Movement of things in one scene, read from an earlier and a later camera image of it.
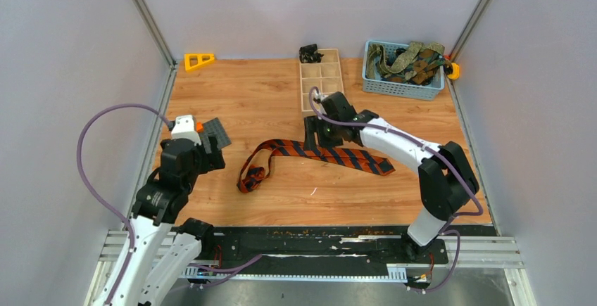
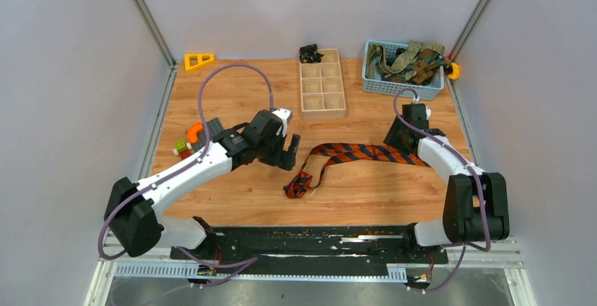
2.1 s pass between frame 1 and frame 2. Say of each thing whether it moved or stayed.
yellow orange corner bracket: stayed
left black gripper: moved
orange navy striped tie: moved
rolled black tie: stayed
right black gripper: moved
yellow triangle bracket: stayed
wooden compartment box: stayed
